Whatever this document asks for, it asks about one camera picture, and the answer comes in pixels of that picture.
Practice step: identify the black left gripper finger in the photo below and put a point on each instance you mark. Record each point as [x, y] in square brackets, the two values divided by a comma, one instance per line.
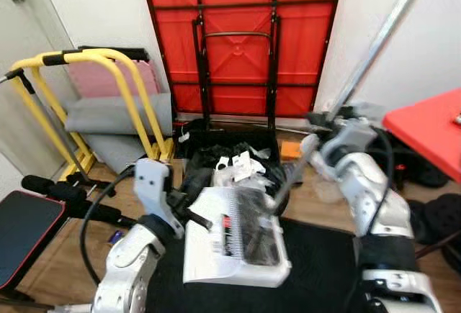
[202, 220]
[198, 187]

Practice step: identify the silver pole broom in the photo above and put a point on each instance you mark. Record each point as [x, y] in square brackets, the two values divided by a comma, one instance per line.
[383, 37]

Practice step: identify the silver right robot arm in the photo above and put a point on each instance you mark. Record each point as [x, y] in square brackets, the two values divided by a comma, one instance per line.
[374, 198]

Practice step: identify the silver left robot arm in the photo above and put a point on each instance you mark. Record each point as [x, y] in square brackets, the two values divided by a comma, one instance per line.
[126, 262]

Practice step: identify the black floor mat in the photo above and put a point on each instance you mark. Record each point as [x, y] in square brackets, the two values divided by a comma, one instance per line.
[317, 262]

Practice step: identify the small orange box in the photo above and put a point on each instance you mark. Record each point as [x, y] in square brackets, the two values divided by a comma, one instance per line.
[292, 151]

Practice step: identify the white plastic packaging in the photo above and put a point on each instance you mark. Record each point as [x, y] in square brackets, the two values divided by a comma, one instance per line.
[241, 165]

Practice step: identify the black foam roller bar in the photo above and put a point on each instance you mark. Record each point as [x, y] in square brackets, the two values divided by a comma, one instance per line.
[101, 212]
[43, 186]

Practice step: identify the light grey cushion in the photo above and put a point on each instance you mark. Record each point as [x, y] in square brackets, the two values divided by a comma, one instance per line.
[119, 151]

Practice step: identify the red plastic table top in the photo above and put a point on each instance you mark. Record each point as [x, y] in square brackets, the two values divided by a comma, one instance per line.
[428, 129]

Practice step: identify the black dumbbell weight set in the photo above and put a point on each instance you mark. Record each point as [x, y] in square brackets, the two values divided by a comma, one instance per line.
[425, 173]

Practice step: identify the grey foam mat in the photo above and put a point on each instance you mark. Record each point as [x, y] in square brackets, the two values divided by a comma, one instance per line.
[101, 115]

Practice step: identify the pink foam mat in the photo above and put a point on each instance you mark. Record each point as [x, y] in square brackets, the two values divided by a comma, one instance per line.
[90, 83]

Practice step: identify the black round weight plate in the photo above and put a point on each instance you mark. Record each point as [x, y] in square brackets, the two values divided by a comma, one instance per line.
[441, 216]

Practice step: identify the black foam pad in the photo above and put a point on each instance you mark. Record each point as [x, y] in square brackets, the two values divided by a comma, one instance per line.
[122, 50]

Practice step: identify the silver pole with black grip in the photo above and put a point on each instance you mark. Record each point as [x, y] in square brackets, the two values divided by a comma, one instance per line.
[20, 76]

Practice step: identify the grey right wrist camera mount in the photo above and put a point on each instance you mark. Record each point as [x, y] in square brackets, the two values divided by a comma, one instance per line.
[356, 137]

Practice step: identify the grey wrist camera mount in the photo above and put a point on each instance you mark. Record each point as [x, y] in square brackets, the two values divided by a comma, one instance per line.
[151, 183]
[356, 137]

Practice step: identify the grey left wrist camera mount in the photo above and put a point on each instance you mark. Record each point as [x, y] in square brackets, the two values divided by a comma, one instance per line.
[151, 183]

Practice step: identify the red folding table black frame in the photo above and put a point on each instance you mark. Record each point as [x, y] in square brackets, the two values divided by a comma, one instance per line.
[173, 54]

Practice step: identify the yellow metal frame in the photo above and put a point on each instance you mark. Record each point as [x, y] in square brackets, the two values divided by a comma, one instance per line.
[101, 55]

